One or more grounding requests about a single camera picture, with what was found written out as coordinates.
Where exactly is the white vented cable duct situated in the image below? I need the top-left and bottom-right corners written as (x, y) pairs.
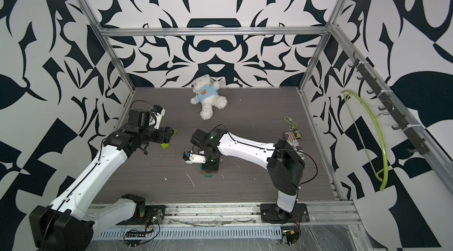
top-left (94, 226), bottom-right (282, 240)

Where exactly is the black wall hook rack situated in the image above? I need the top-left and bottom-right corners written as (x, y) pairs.
top-left (350, 53), bottom-right (431, 155)

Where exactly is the flag pattern keychain pouch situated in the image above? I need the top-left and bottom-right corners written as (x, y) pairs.
top-left (283, 131), bottom-right (302, 151)

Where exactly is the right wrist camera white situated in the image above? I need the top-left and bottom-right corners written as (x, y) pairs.
top-left (183, 151), bottom-right (206, 164)

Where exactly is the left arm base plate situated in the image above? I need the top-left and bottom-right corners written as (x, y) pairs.
top-left (119, 205), bottom-right (166, 226)

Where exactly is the white teddy bear blue shirt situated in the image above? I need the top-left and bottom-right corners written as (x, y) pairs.
top-left (190, 74), bottom-right (228, 121)

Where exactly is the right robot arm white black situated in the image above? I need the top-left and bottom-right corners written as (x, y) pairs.
top-left (183, 127), bottom-right (306, 223)

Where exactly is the black connector box right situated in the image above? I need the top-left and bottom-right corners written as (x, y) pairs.
top-left (281, 230), bottom-right (300, 246)

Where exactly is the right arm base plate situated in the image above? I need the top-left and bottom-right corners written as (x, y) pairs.
top-left (260, 203), bottom-right (310, 224)

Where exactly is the green plastic hanger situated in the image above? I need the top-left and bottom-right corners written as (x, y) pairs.
top-left (341, 89), bottom-right (389, 191)

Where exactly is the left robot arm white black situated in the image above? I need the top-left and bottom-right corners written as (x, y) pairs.
top-left (29, 126), bottom-right (177, 251)

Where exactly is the black usb hub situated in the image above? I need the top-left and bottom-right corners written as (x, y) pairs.
top-left (123, 229), bottom-right (147, 242)

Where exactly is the aluminium frame crossbar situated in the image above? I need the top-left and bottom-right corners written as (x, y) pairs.
top-left (99, 26), bottom-right (327, 37)

